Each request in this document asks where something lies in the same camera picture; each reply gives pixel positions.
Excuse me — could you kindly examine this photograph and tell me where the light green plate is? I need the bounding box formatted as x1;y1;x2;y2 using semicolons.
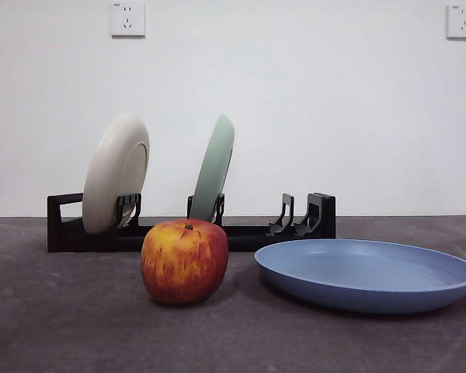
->
189;113;235;225

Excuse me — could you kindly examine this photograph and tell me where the white wall socket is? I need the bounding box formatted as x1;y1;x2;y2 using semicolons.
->
446;3;466;40
110;1;146;39

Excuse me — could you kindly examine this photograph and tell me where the black plate rack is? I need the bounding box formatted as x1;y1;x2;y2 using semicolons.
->
47;192;337;253

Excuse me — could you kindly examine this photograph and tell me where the white plate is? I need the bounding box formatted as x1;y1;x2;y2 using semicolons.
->
82;112;151;235

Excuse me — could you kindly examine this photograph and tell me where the red yellow apple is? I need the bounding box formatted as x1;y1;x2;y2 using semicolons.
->
141;218;230;305

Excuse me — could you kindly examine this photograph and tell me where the blue plate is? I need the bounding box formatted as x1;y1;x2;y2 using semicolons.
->
253;239;466;315

